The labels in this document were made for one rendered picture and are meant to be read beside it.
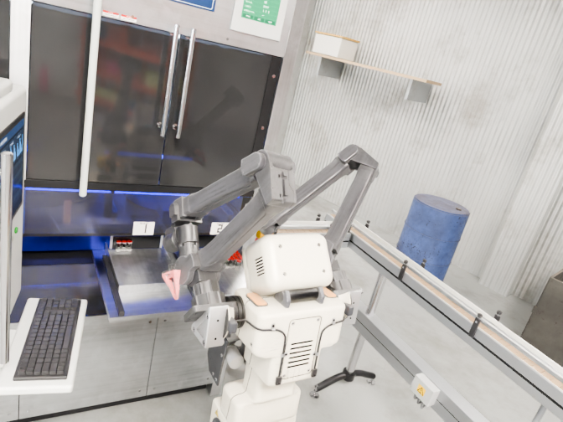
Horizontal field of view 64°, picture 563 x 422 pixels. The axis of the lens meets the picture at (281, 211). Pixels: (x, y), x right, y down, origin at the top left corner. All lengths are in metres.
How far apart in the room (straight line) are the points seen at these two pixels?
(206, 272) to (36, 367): 0.61
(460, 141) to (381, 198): 1.19
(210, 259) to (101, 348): 1.18
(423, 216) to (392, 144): 1.62
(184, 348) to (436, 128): 3.97
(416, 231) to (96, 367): 3.05
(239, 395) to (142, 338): 0.96
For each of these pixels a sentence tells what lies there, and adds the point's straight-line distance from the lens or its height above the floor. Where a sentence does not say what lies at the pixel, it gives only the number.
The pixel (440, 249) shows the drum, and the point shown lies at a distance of 4.40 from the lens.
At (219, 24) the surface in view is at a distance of 1.82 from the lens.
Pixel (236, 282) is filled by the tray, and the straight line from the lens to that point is 1.93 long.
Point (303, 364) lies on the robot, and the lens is 1.27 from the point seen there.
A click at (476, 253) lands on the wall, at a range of 5.36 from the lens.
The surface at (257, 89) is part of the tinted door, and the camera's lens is 1.92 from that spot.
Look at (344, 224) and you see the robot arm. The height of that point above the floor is 1.36.
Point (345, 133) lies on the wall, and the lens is 6.09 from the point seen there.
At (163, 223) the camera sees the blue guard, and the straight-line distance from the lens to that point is 1.96.
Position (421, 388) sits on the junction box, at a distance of 2.36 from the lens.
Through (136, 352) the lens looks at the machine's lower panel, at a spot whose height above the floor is 0.37.
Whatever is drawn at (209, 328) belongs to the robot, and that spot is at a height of 1.17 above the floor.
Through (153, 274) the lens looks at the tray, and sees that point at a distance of 1.90.
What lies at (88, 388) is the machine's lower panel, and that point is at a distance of 2.38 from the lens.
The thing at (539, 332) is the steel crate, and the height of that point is 0.32.
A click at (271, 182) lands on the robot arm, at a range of 0.97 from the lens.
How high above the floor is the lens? 1.84
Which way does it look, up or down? 20 degrees down
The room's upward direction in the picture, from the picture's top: 14 degrees clockwise
